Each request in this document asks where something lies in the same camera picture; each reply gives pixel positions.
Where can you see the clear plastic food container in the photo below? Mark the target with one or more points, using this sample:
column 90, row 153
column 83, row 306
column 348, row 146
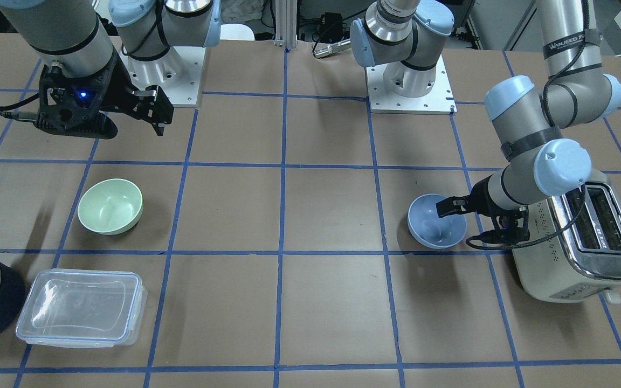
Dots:
column 76, row 308

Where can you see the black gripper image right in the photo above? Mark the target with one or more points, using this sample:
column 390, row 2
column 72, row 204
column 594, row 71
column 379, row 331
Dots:
column 479, row 198

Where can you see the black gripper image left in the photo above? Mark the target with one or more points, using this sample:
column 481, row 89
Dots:
column 115, row 89

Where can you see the silver robot arm image right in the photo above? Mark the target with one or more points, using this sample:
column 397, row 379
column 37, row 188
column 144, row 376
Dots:
column 553, row 108

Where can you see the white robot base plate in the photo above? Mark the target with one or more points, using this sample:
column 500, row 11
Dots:
column 179, row 73
column 395, row 89

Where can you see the blue bowl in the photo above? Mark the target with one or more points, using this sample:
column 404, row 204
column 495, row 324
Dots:
column 429, row 229

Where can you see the green bowl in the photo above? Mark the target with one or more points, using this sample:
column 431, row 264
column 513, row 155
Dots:
column 111, row 207

